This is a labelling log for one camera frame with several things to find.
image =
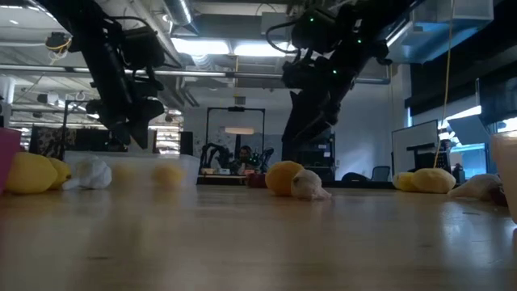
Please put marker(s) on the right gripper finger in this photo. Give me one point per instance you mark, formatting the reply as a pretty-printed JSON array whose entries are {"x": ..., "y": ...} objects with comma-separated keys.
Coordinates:
[
  {"x": 315, "y": 128},
  {"x": 297, "y": 117}
]

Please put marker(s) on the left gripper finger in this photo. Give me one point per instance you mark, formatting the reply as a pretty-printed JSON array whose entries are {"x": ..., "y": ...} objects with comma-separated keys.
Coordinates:
[
  {"x": 141, "y": 129},
  {"x": 121, "y": 131}
]

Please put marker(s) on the orange-tinted lemon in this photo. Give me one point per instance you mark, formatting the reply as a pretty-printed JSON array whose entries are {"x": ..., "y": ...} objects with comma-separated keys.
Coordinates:
[{"x": 280, "y": 178}]

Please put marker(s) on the pale yellow lemon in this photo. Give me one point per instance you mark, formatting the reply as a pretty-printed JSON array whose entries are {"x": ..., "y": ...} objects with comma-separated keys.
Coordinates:
[{"x": 434, "y": 180}]

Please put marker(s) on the black background robot arm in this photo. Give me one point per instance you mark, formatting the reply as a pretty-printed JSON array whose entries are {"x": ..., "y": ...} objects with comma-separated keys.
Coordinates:
[
  {"x": 214, "y": 155},
  {"x": 266, "y": 158}
]

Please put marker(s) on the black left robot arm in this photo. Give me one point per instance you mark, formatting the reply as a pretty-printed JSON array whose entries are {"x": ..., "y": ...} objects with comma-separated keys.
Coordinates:
[{"x": 81, "y": 24}]

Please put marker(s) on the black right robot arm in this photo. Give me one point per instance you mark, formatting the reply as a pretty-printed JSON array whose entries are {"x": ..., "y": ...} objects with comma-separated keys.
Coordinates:
[{"x": 379, "y": 24}]

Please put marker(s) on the clear plastic container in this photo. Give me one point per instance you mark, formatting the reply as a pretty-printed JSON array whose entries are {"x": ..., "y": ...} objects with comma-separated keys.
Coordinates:
[{"x": 141, "y": 161}]

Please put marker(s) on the black equipment rack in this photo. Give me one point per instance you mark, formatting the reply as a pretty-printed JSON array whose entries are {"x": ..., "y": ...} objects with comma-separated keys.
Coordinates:
[{"x": 319, "y": 161}]

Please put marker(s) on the black speaker box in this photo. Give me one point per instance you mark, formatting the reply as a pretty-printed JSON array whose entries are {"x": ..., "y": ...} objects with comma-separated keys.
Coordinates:
[{"x": 186, "y": 143}]

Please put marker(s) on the white strip lamp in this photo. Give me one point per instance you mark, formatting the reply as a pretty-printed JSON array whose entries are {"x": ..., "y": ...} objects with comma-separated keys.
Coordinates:
[{"x": 239, "y": 130}]

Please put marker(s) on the black office chair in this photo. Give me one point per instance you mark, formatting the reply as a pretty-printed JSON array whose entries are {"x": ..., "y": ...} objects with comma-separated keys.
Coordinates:
[{"x": 355, "y": 177}]

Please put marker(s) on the person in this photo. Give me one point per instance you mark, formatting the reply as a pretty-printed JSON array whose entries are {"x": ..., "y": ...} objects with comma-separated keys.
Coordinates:
[{"x": 244, "y": 155}]

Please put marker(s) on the grey ceiling pipe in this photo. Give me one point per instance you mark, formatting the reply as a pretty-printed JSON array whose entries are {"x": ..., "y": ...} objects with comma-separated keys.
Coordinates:
[{"x": 242, "y": 74}]

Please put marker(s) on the ceiling light panel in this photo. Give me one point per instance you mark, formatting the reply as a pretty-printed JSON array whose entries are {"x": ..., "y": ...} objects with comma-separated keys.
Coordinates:
[
  {"x": 200, "y": 46},
  {"x": 262, "y": 49}
]

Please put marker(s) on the grey office chair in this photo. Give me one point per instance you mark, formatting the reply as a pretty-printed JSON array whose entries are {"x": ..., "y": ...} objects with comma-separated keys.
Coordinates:
[{"x": 380, "y": 174}]

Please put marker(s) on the white board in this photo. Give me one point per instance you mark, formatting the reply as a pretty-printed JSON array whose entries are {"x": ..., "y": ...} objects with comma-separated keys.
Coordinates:
[{"x": 412, "y": 135}]

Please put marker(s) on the pink plastic tray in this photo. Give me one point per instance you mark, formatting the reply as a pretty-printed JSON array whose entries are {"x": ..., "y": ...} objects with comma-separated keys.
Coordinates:
[{"x": 8, "y": 161}]

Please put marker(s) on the orange plastic tray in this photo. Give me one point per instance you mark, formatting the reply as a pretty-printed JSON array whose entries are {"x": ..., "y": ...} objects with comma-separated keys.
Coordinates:
[{"x": 507, "y": 174}]

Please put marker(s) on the black gantry frame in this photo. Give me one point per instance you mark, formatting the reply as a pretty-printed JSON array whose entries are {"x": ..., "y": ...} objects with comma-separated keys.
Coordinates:
[{"x": 236, "y": 108}]

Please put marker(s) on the silver ceiling duct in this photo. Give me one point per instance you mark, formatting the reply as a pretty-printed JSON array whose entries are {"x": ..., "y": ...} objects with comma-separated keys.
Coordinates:
[{"x": 179, "y": 12}]

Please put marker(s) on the large ceiling duct box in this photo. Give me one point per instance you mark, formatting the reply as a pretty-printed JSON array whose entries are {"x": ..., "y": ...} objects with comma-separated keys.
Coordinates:
[{"x": 444, "y": 32}]

